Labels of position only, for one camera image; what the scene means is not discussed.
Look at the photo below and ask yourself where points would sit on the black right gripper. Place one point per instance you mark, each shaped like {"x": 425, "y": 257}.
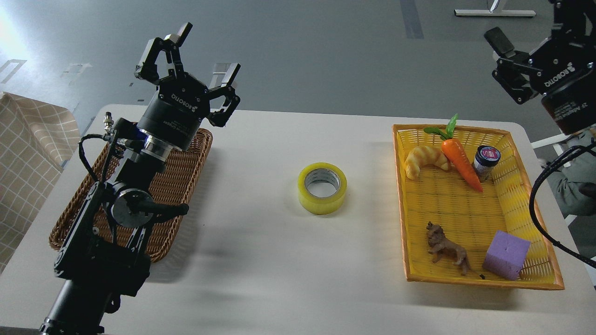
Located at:
{"x": 562, "y": 69}

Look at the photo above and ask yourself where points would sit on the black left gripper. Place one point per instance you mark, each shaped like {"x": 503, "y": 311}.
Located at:
{"x": 174, "y": 114}

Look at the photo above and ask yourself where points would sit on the yellow tape roll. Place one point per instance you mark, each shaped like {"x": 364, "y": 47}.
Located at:
{"x": 321, "y": 188}

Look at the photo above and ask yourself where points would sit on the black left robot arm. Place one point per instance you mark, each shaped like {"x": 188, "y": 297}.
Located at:
{"x": 104, "y": 253}

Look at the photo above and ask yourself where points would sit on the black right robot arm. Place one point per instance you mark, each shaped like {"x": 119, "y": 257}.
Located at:
{"x": 561, "y": 69}

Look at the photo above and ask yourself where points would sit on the white stand base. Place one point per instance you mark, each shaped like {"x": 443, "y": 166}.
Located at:
{"x": 495, "y": 8}

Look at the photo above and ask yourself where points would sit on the brown wicker basket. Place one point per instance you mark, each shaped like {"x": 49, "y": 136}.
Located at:
{"x": 176, "y": 185}

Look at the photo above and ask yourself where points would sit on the small dark jar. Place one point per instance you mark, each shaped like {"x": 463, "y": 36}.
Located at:
{"x": 485, "y": 159}

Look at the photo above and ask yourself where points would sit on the toy carrot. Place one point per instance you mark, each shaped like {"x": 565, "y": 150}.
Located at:
{"x": 453, "y": 149}

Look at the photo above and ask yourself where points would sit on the toy croissant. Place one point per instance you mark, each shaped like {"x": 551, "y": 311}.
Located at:
{"x": 421, "y": 156}

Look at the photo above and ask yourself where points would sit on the yellow plastic basket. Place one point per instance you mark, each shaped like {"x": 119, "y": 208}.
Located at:
{"x": 468, "y": 217}

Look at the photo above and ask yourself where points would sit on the purple foam cube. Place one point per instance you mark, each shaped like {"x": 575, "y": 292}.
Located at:
{"x": 506, "y": 255}

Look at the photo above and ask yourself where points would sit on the brown toy lion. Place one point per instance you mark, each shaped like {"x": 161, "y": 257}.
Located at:
{"x": 441, "y": 246}

